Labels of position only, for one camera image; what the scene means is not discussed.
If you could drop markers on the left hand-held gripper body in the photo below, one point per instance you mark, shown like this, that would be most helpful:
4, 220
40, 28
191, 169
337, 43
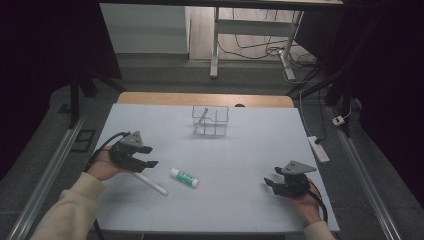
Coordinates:
125, 156

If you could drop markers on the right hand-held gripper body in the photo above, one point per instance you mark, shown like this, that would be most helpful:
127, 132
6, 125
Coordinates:
295, 185

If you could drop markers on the white pen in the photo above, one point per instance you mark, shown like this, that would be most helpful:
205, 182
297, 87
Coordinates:
155, 186

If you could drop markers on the white and green glue stick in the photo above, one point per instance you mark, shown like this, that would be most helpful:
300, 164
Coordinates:
185, 178

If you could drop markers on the silver pen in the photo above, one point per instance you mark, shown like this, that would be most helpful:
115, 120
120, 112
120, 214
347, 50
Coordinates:
201, 120

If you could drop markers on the clear acrylic organizer box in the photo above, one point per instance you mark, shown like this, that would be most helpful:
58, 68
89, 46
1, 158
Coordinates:
216, 121

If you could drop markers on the person's right hand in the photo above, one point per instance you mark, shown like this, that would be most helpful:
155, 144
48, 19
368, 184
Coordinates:
308, 206

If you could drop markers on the person's left hand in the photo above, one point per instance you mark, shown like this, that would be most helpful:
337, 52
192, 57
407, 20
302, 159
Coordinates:
101, 166

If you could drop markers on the white power strip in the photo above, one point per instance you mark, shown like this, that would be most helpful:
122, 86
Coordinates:
319, 150

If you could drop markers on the white table mat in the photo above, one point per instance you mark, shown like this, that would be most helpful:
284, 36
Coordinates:
213, 206

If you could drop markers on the black metal stand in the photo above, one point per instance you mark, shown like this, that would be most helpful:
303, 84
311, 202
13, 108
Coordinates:
343, 90
74, 100

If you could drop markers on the dark table grommet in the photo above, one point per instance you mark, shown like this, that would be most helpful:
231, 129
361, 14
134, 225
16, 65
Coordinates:
239, 105

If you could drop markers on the small white adapter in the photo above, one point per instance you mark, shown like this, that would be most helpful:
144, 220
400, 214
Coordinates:
338, 120

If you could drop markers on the black floor frame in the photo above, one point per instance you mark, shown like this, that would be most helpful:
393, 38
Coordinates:
75, 146

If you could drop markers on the aluminium floor rail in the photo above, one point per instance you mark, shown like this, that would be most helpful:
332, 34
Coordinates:
46, 176
366, 180

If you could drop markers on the white desk frame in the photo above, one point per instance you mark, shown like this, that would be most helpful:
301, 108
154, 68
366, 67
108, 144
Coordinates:
253, 27

